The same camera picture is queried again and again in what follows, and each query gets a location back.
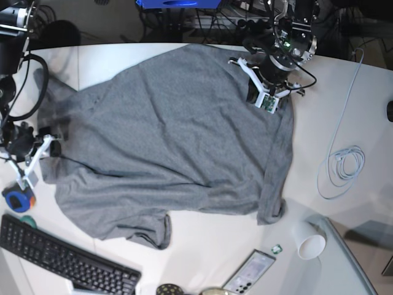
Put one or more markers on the green round object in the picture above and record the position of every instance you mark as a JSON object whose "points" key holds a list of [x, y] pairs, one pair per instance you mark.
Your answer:
{"points": [[29, 221]]}

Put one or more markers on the black gold dotted round object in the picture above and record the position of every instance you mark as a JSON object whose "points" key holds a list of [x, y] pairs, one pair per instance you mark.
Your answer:
{"points": [[169, 289]]}

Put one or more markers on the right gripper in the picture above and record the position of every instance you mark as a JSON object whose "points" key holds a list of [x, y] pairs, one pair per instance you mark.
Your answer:
{"points": [[25, 150]]}

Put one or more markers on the black round object at edge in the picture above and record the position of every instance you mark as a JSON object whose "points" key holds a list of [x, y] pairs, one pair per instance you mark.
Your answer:
{"points": [[389, 111]]}

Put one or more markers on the blue box with hole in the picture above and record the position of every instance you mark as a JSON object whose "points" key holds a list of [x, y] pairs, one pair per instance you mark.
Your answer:
{"points": [[163, 4]]}

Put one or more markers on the blue orange tape measure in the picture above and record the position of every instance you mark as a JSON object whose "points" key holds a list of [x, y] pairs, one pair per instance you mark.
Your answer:
{"points": [[19, 200]]}

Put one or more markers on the gold rimmed round tin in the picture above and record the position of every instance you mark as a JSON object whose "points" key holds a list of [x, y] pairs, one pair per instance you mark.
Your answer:
{"points": [[214, 291]]}

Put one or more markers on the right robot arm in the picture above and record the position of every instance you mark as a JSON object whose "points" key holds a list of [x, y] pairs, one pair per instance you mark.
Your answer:
{"points": [[16, 29]]}

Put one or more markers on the smartphone in clear case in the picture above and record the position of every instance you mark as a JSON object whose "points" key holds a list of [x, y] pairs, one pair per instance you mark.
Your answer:
{"points": [[247, 275]]}

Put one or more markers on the small green white chip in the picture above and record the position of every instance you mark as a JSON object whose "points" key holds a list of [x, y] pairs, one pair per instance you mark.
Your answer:
{"points": [[276, 249]]}

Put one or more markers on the grey t-shirt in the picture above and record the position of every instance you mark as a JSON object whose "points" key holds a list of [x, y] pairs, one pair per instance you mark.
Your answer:
{"points": [[174, 132]]}

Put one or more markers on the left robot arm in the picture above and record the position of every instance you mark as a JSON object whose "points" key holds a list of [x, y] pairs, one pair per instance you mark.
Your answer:
{"points": [[287, 47]]}

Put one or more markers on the white paper cup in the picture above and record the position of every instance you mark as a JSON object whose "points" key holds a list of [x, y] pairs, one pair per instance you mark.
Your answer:
{"points": [[310, 244]]}

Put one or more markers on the glass side table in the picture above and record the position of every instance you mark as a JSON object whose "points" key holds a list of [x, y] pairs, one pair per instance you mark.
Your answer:
{"points": [[354, 261]]}

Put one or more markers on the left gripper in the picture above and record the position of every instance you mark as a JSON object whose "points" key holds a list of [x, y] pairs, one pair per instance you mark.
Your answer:
{"points": [[267, 86]]}

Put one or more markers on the black computer keyboard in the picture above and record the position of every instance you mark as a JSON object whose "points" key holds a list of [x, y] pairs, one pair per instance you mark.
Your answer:
{"points": [[83, 268]]}

